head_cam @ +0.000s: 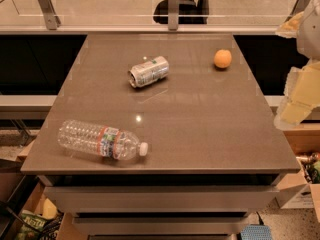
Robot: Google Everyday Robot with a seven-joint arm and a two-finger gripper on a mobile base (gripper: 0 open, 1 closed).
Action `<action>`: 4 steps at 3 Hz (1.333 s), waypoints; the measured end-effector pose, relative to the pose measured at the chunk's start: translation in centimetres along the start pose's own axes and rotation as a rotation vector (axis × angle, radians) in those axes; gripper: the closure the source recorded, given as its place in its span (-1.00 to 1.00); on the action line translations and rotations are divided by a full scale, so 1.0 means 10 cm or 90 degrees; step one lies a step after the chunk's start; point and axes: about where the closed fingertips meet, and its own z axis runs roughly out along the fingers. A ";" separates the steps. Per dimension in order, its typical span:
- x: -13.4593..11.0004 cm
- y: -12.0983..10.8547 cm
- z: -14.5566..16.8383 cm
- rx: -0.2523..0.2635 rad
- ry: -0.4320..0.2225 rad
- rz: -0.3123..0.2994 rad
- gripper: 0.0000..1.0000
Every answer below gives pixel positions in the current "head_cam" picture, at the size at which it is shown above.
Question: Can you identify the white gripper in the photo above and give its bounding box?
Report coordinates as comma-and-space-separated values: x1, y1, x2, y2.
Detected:
274, 0, 320, 130

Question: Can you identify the silver green 7up can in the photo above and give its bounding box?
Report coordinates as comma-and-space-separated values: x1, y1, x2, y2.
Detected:
128, 56, 169, 88

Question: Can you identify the orange fruit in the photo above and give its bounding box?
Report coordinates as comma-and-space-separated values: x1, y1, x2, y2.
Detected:
214, 49, 232, 68

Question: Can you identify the black office chair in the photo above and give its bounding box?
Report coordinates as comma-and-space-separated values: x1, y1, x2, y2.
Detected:
152, 0, 213, 25

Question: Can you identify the cardboard box right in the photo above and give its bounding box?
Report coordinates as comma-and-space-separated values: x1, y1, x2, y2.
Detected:
276, 123, 320, 222

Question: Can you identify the blue mesh object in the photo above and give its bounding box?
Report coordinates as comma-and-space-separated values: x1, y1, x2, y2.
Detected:
240, 225, 273, 240

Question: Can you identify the clear plastic water bottle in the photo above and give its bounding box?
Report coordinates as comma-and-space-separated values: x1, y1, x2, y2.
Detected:
58, 120, 148, 160

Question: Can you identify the lower grey drawer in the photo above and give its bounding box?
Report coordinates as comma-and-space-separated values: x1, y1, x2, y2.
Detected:
73, 217, 248, 236

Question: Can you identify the grey drawer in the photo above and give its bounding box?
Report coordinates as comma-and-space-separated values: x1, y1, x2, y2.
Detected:
45, 186, 278, 213
73, 217, 248, 236

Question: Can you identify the upper grey drawer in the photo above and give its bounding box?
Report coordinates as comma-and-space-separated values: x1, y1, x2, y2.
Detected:
45, 186, 278, 213

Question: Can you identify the yellow item in box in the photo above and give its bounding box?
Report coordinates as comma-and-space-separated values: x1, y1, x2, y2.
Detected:
42, 198, 58, 220

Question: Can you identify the green snack bag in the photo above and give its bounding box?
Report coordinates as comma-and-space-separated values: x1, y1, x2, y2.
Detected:
14, 210, 47, 240

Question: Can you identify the right metal railing bracket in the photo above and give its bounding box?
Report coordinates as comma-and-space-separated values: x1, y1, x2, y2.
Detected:
285, 0, 317, 22

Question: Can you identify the metal railing bracket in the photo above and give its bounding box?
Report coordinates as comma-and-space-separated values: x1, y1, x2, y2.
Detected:
168, 0, 179, 31
37, 0, 61, 30
285, 0, 317, 22

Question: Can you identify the middle metal railing bracket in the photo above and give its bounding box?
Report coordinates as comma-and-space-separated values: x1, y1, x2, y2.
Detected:
168, 0, 179, 31

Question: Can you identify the left metal railing bracket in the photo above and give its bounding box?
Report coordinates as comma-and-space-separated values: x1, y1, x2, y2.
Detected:
37, 0, 61, 30

